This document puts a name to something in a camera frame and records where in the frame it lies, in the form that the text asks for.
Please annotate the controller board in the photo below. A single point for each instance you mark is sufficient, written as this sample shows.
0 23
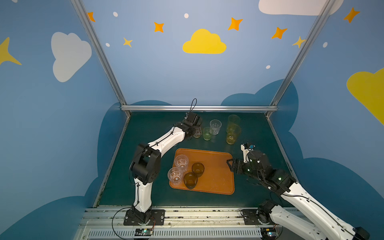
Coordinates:
143 233
268 234

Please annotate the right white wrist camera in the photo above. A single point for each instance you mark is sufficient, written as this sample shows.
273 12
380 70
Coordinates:
247 148

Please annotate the dark amber textured cup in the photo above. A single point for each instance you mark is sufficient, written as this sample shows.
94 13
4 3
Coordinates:
190 180
198 169

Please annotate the aluminium frame post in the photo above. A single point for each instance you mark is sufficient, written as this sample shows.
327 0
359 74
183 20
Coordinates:
88 26
304 50

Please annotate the green clear cup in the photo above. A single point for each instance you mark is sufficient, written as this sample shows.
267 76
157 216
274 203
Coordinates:
207 134

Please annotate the left controller board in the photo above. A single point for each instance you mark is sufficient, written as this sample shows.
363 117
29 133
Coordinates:
143 233

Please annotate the aluminium frame right post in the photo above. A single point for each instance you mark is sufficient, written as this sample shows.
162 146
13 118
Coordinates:
304 50

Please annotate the yellow-green glass back right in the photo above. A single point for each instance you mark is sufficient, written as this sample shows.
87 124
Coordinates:
234 120

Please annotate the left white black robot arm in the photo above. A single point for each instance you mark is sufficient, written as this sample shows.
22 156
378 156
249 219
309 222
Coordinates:
146 163

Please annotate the aluminium mounting rail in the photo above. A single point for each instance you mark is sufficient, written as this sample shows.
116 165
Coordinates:
180 223

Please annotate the right controller board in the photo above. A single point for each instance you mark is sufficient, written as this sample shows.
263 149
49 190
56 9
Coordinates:
268 234

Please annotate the tall amber clear cup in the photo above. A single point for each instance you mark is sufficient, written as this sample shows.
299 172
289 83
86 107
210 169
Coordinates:
198 133

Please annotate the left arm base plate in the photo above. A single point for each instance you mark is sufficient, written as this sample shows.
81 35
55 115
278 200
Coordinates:
150 217

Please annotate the aluminium frame back bar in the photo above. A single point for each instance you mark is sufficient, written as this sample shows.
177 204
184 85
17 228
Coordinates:
232 109

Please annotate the yellow ribbed glass front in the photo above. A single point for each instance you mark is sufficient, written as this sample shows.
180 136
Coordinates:
233 132

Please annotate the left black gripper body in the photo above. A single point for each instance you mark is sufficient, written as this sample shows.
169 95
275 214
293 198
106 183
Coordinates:
196 130

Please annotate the orange plastic tray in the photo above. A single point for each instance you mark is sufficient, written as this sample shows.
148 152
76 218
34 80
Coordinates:
217 178

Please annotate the clear faceted glass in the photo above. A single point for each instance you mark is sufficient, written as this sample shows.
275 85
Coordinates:
175 175
182 162
215 126

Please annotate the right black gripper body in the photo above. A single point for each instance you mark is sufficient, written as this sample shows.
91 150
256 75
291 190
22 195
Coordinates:
237 165

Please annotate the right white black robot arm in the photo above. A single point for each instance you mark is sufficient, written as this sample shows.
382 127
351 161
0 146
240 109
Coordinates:
320 223

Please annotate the aluminium frame left post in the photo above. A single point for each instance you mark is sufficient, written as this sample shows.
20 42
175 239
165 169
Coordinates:
88 26

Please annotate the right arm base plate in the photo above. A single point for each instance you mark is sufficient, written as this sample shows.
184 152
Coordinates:
251 217

